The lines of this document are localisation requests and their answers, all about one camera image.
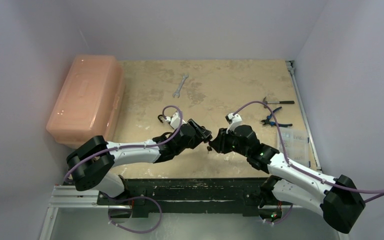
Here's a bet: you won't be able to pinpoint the black padlock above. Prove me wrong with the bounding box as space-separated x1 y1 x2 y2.
157 114 171 124

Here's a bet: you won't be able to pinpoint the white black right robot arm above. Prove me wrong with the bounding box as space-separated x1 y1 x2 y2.
209 125 366 234

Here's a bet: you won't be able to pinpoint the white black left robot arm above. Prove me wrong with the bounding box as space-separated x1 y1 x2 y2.
66 119 212 205

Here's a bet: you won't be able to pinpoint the silver open-end wrench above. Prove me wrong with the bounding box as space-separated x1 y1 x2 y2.
172 74 189 98

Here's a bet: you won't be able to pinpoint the clear plastic screw organizer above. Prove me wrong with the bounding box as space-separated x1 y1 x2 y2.
280 127 311 167

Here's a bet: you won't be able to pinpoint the pink translucent plastic box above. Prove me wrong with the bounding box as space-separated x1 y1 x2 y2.
46 54 126 149

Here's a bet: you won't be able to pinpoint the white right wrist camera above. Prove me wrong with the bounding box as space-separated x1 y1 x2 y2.
225 112 243 134

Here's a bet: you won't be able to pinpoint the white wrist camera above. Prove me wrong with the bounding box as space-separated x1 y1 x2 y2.
225 112 243 134
164 111 186 130

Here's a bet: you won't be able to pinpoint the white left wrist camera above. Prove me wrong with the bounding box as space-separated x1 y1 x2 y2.
164 111 186 130

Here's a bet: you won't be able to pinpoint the blue-handled pliers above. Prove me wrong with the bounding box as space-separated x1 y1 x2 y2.
260 106 294 128

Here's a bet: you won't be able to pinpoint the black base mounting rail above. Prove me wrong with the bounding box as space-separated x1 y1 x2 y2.
91 177 278 218

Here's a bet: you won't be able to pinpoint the small black-handled hammer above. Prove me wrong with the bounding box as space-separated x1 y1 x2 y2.
262 97 295 105

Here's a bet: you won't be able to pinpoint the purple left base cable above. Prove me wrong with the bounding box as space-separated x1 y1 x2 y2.
107 195 164 234

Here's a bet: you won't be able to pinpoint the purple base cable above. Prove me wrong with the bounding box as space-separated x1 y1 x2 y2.
261 203 294 226
107 195 164 234

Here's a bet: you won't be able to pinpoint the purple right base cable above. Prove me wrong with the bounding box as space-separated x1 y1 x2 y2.
261 203 294 226

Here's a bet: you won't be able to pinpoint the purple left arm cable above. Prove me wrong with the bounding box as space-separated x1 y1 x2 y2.
62 105 184 185

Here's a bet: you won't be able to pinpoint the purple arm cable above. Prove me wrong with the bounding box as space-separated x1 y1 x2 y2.
233 100 384 204
62 105 184 185

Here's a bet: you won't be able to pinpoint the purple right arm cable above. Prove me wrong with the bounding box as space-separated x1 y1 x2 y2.
233 100 384 204

